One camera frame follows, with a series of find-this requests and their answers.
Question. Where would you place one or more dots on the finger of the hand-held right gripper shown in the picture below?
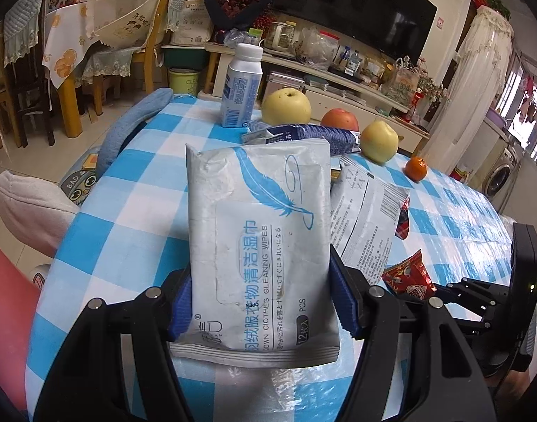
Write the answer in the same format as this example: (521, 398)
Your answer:
(475, 293)
(492, 321)

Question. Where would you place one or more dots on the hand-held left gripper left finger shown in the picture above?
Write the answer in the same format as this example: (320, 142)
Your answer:
(182, 303)

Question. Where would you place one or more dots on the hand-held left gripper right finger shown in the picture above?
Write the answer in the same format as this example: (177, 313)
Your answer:
(343, 299)

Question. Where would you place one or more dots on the white wet wipes packet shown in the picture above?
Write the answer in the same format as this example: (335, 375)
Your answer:
(250, 228)

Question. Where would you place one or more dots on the red patterned candy wrapper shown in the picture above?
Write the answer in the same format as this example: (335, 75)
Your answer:
(408, 279)

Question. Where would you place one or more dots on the white printed snack wrapper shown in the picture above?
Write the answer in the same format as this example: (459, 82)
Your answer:
(365, 224)

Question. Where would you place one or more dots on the small red wrapper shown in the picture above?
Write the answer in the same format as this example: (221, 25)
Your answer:
(403, 224)

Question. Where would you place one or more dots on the washing machine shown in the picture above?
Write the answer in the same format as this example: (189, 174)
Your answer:
(499, 173)

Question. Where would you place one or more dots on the blue checkered tablecloth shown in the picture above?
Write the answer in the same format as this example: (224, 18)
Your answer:
(132, 184)

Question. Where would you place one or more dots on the orange tangerine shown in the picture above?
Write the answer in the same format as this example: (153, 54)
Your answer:
(416, 169)

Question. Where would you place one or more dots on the owl print floor mat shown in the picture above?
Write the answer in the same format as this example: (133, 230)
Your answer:
(79, 180)

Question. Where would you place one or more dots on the small yellow pear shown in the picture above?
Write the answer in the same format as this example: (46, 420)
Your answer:
(379, 141)

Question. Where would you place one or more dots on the blue white snack bag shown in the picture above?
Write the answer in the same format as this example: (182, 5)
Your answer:
(321, 134)

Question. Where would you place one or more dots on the red apple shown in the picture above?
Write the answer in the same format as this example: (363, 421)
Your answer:
(339, 119)

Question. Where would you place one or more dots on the beige cushion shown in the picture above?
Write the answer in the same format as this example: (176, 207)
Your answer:
(28, 211)

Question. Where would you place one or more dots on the blue padded chair back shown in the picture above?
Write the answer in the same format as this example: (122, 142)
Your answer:
(127, 127)

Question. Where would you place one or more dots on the large yellow pear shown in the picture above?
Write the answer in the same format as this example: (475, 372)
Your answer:
(286, 107)

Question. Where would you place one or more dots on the lace covered air conditioner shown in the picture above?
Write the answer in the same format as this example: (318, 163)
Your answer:
(479, 74)

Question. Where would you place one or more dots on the white television cabinet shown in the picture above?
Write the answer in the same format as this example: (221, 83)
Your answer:
(338, 85)

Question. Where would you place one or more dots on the white plastic bottle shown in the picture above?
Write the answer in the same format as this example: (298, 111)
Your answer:
(239, 92)

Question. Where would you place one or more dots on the green plastic bucket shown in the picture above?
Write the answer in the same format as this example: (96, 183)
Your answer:
(184, 81)

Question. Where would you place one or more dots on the printed gift bag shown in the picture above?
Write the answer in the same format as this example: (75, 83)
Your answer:
(400, 81)

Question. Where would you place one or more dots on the clear plastic bag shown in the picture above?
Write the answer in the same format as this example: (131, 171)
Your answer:
(316, 48)

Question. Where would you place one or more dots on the glass kettle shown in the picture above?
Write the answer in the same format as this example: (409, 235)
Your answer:
(279, 37)

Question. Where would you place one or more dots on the yellow wooden chair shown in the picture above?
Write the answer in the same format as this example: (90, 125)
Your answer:
(160, 30)

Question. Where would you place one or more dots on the white sack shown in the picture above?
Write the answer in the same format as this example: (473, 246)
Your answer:
(191, 24)

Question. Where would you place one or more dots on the fruit print table cover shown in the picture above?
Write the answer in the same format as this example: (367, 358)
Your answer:
(68, 44)

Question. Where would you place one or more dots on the black television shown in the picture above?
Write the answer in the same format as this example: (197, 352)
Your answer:
(352, 4)

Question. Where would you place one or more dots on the dark wooden chair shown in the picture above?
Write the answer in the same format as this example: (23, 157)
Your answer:
(26, 52)

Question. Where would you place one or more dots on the dark blue flower bouquet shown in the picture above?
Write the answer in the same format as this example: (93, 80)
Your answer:
(235, 2)

